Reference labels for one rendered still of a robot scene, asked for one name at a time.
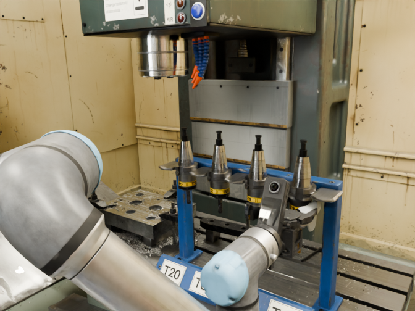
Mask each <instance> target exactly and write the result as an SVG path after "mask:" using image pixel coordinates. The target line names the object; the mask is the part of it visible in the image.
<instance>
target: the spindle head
mask: <svg viewBox="0 0 415 311"><path fill-rule="evenodd" d="M185 1H186V4H185V7H184V8H183V9H178V8H177V6H176V0H174V4H175V24H170V25H165V12H164V0H148V17H140V18H134V19H123V20H112V21H106V17H105V9H104V0H79V3H80V15H81V22H82V33H83V35H84V36H95V37H111V38H136V36H144V35H181V33H194V32H204V31H205V32H214V33H220V36H219V37H215V38H210V39H209V41H229V40H241V39H264V38H283V37H299V36H315V32H316V11H317V0H207V26H202V27H191V26H190V0H185ZM179 12H184V13H185V15H186V21H185V23H184V24H182V25H181V24H179V23H178V22H177V14H178V13H179Z"/></svg>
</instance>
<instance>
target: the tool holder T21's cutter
mask: <svg viewBox="0 0 415 311"><path fill-rule="evenodd" d="M259 209H260V207H253V206H251V205H250V206H249V207H248V219H249V220H252V221H254V220H255V219H258V215H259Z"/></svg>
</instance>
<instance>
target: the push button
mask: <svg viewBox="0 0 415 311"><path fill-rule="evenodd" d="M191 14H192V16H193V17H194V18H196V19H198V18H200V17H201V16H202V14H203V7H202V6H201V5H200V4H194V5H193V7H192V8H191Z"/></svg>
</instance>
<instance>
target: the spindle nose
mask: <svg viewBox="0 0 415 311"><path fill-rule="evenodd" d="M136 52H137V62H138V71H139V76H140V77H182V76H187V75H188V70H189V56H188V39H185V38H181V35H144V36H136Z"/></svg>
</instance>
